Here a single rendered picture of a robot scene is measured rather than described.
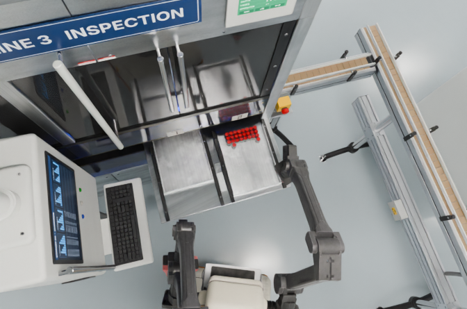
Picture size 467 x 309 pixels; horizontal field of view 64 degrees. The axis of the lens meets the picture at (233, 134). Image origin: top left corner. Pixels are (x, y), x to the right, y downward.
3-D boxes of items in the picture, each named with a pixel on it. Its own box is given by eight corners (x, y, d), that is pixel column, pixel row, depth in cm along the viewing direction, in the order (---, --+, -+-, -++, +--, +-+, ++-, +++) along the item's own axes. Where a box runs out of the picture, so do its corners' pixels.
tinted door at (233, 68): (180, 114, 170) (167, 43, 115) (268, 92, 177) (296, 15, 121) (180, 114, 170) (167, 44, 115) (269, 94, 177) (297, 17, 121)
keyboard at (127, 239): (105, 188, 197) (104, 187, 195) (132, 182, 199) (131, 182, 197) (115, 266, 185) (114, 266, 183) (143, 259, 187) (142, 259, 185)
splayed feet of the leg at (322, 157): (317, 155, 296) (322, 150, 283) (374, 139, 304) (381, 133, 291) (320, 164, 294) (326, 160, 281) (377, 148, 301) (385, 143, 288)
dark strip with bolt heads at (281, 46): (254, 112, 196) (283, 21, 121) (262, 110, 197) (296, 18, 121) (255, 114, 196) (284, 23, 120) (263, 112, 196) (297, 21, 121)
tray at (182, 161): (150, 133, 201) (149, 131, 198) (197, 121, 205) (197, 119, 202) (164, 194, 191) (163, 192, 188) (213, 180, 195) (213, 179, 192)
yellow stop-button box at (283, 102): (272, 101, 203) (274, 95, 197) (285, 97, 204) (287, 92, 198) (276, 113, 201) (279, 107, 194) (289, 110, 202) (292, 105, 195)
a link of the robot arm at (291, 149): (286, 169, 145) (307, 170, 147) (285, 141, 148) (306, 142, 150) (276, 173, 157) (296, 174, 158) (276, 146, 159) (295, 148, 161)
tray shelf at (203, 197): (142, 137, 202) (141, 135, 200) (263, 107, 212) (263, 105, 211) (161, 223, 188) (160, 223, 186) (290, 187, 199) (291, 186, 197)
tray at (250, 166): (216, 136, 203) (217, 134, 200) (261, 126, 207) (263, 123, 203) (233, 196, 193) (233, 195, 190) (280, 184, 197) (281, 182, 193)
